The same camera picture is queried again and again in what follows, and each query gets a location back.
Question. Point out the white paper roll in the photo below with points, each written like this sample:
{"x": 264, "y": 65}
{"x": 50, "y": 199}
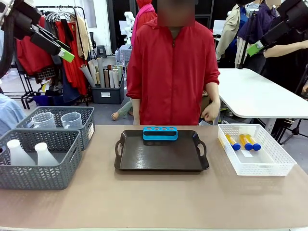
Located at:
{"x": 111, "y": 79}

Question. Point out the person's left forearm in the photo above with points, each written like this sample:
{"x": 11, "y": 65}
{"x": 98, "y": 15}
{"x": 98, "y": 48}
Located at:
{"x": 213, "y": 93}

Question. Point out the person's left hand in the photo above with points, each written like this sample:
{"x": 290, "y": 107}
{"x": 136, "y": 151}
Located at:
{"x": 211, "y": 111}

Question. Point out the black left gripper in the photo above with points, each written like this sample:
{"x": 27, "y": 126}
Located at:
{"x": 21, "y": 16}

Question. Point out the red hanging garments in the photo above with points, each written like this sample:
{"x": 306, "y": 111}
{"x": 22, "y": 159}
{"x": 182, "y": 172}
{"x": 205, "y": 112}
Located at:
{"x": 33, "y": 55}

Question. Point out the tall grey paper roll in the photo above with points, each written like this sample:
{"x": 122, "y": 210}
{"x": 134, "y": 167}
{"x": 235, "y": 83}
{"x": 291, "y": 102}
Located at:
{"x": 101, "y": 72}

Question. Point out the person's right forearm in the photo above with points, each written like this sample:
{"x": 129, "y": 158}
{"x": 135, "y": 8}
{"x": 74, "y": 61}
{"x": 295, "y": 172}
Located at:
{"x": 136, "y": 111}

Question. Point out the clear plastic measuring beaker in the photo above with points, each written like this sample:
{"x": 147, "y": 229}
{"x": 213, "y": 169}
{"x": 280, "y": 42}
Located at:
{"x": 72, "y": 120}
{"x": 43, "y": 120}

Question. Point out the doll lying on floor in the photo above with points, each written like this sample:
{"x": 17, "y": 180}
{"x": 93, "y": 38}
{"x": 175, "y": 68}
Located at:
{"x": 122, "y": 111}

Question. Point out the person in beige coat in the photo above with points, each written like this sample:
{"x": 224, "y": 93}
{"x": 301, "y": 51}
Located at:
{"x": 231, "y": 31}

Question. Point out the person in black clothes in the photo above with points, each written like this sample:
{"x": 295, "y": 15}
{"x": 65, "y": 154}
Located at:
{"x": 286, "y": 65}

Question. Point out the brown paper roll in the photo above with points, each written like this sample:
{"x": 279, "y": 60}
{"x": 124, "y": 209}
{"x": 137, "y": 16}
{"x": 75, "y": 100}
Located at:
{"x": 106, "y": 78}

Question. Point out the person in purple jacket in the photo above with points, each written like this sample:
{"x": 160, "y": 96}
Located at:
{"x": 260, "y": 21}

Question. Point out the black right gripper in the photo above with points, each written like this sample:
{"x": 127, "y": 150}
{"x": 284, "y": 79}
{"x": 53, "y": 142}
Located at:
{"x": 296, "y": 14}

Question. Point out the beige hanging garment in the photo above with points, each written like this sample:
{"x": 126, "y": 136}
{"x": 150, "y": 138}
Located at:
{"x": 83, "y": 36}

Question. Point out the dark brown serving tray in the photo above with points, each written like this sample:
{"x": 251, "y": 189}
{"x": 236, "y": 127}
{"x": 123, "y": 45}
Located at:
{"x": 161, "y": 156}

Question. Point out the black clothes rack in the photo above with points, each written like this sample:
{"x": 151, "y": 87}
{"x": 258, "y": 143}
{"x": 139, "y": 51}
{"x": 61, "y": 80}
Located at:
{"x": 83, "y": 10}

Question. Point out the black stand with device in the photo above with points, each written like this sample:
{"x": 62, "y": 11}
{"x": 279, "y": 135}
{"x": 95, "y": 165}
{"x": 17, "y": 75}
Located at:
{"x": 245, "y": 41}

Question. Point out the white plastic conical flask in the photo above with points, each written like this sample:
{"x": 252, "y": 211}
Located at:
{"x": 18, "y": 155}
{"x": 45, "y": 156}

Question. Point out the orange tube with blue cap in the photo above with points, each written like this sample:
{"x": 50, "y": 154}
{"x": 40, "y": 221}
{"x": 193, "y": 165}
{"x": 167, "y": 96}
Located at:
{"x": 232, "y": 141}
{"x": 245, "y": 142}
{"x": 252, "y": 142}

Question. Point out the white plastic mesh basket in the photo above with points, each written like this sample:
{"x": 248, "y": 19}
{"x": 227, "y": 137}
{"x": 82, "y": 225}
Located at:
{"x": 264, "y": 166}

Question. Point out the grey plastic basket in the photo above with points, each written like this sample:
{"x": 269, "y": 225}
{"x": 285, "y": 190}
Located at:
{"x": 38, "y": 175}

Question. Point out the black camera tripod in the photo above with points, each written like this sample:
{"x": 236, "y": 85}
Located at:
{"x": 294, "y": 130}

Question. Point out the light blue cloth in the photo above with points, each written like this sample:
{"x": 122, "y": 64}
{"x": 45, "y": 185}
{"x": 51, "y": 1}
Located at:
{"x": 9, "y": 113}

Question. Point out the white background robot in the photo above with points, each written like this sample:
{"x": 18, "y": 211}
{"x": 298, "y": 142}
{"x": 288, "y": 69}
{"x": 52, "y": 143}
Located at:
{"x": 129, "y": 21}

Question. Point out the white folding table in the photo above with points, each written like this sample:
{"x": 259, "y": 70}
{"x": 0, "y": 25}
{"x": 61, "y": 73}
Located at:
{"x": 255, "y": 93}

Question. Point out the mannequin with pink scarf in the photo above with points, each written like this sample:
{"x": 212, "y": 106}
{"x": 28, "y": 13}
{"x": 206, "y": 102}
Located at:
{"x": 144, "y": 14}

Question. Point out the blue test tube rack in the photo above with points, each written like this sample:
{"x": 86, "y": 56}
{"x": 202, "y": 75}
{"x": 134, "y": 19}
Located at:
{"x": 160, "y": 136}

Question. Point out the person in red jacket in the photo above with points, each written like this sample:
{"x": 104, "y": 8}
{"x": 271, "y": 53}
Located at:
{"x": 170, "y": 72}

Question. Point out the dark grey storage bin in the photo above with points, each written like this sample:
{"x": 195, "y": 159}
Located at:
{"x": 108, "y": 95}

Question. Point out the grey basket with label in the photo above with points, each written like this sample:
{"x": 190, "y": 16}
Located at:
{"x": 54, "y": 109}

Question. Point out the long red hanging dress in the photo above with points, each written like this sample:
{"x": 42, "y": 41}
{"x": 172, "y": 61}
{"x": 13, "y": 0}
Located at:
{"x": 72, "y": 60}

